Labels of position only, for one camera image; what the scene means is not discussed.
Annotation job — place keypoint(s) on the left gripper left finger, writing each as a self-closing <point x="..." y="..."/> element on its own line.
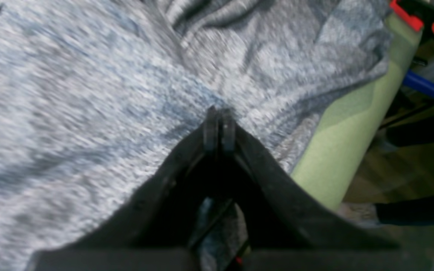
<point x="151" y="231"/>

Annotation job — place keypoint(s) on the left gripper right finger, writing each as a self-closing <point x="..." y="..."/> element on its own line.
<point x="287" y="229"/>

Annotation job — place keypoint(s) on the grey heathered T-shirt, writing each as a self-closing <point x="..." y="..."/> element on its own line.
<point x="95" y="93"/>

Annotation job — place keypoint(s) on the green table cloth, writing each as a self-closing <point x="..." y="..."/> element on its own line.
<point x="349" y="124"/>

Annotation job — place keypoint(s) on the orange clamp far left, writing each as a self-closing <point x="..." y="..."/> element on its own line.
<point x="418" y="14"/>

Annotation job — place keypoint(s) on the blue-handled clamp top left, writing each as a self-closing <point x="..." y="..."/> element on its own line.
<point x="418" y="83"/>

